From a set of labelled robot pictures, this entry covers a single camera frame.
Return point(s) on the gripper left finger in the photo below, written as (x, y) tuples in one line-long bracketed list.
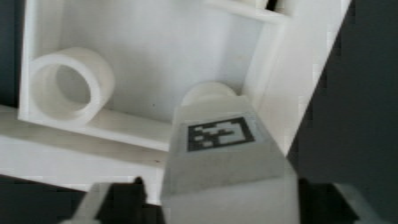
[(114, 205)]

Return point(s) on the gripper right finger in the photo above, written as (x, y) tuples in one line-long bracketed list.
[(333, 204)]

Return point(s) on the white chair leg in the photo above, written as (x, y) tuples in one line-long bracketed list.
[(230, 181)]

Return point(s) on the white chair seat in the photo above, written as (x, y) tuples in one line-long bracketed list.
[(120, 53)]

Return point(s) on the white U-shaped fence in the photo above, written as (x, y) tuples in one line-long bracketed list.
[(72, 159)]

